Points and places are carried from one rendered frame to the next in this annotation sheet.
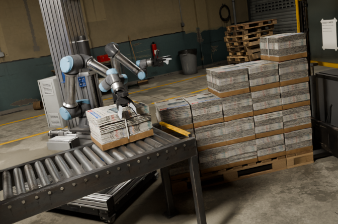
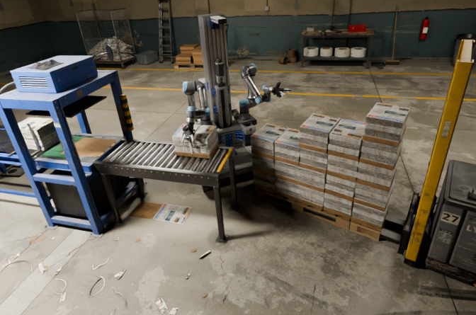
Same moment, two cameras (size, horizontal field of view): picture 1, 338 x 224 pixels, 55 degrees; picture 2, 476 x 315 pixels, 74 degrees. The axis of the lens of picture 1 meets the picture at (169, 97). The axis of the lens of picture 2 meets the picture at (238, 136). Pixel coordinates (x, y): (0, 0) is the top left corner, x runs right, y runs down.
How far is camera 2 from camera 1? 2.15 m
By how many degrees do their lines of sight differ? 43
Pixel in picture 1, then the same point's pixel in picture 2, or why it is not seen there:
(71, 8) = (214, 37)
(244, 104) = (319, 161)
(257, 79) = (335, 146)
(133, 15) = not seen: outside the picture
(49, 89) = not seen: hidden behind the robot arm
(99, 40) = (360, 6)
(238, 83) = (316, 141)
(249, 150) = (316, 198)
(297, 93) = (376, 175)
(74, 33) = (214, 56)
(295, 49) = (385, 134)
